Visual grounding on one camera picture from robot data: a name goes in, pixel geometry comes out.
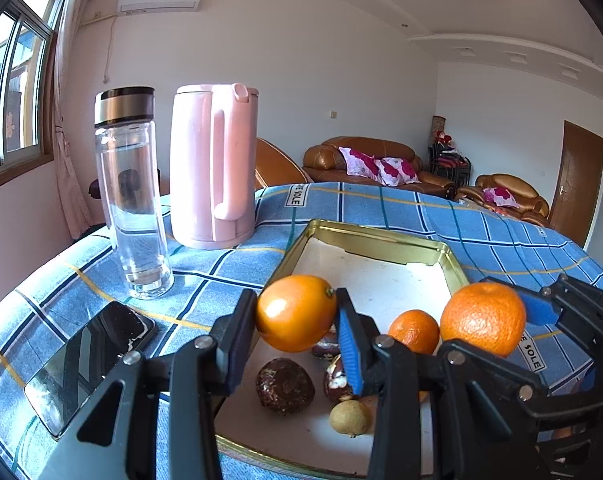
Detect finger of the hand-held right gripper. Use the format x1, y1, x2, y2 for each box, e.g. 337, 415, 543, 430
481, 274, 603, 361
459, 342, 552, 413

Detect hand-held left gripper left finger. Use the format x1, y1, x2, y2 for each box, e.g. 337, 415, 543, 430
38, 288, 258, 480

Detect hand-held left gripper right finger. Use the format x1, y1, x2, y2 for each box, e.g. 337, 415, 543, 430
335, 288, 555, 480

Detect large bumpy orange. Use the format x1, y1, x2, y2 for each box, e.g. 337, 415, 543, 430
440, 282, 527, 358

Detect small smooth orange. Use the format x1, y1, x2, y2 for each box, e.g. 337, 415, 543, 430
255, 274, 338, 353

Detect smooth glossy orange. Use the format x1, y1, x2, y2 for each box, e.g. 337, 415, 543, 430
387, 309, 441, 356

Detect large yellow longan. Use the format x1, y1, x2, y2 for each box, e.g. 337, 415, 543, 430
329, 398, 373, 438

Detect gold metal tin tray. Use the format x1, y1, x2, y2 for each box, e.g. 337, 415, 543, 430
214, 218, 471, 478

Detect white pillow with magenta flowers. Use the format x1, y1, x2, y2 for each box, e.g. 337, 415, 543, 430
339, 146, 382, 179
483, 186, 521, 209
376, 158, 421, 184

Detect brown wooden door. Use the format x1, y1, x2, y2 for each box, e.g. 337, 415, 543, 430
548, 120, 603, 251

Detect blue plaid tablecloth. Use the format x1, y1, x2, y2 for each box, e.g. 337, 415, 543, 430
0, 181, 603, 480

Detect black smartphone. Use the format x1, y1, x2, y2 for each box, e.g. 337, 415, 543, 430
24, 301, 158, 438

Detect stacked dark chairs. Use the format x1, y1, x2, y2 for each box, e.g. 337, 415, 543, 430
428, 142, 471, 188

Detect clear glass water bottle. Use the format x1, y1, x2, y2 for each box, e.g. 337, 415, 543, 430
94, 87, 175, 301

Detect pink electric kettle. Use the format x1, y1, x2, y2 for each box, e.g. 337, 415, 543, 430
170, 83, 260, 251

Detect brown leather armchair with stripe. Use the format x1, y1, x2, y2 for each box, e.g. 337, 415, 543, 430
254, 137, 315, 192

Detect brown leather sofa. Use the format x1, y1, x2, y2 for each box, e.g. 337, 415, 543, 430
303, 136, 457, 200

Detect pink curtain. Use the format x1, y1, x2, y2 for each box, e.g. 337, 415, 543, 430
51, 0, 104, 241

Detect air conditioner cable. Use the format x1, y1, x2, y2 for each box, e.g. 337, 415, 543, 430
102, 12, 119, 83

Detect window with wooden frame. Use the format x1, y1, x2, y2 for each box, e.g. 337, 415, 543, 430
0, 0, 69, 196

